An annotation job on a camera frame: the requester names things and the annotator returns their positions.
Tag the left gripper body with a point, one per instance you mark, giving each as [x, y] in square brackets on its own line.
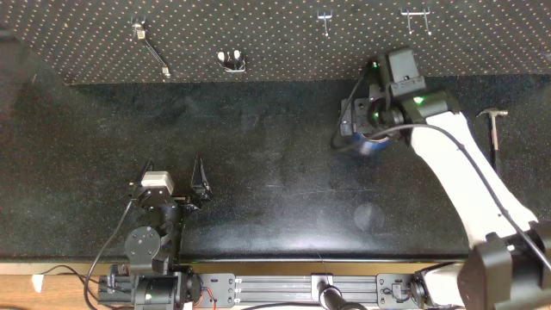
[155, 200]

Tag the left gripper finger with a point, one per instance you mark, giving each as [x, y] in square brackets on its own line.
[147, 169]
[200, 185]

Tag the black and white pliers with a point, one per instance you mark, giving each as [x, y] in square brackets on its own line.
[230, 60]

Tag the roll of blue tape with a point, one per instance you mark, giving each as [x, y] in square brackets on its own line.
[370, 146]

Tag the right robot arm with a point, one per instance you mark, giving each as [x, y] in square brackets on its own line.
[465, 181]

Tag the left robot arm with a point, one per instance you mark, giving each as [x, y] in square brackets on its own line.
[146, 245]

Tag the black pegboard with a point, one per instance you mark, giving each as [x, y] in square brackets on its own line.
[280, 43]

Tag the wrench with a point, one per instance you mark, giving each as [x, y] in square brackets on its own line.
[151, 51]

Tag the metal hook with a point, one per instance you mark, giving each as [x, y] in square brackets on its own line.
[325, 17]
[237, 70]
[415, 14]
[138, 20]

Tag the white paper tag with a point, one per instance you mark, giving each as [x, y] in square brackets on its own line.
[37, 282]

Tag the hammer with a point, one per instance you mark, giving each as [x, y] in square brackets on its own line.
[494, 129]

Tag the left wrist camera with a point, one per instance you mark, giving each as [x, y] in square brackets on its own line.
[157, 181]

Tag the mounting rail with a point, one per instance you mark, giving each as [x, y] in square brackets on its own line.
[275, 288]

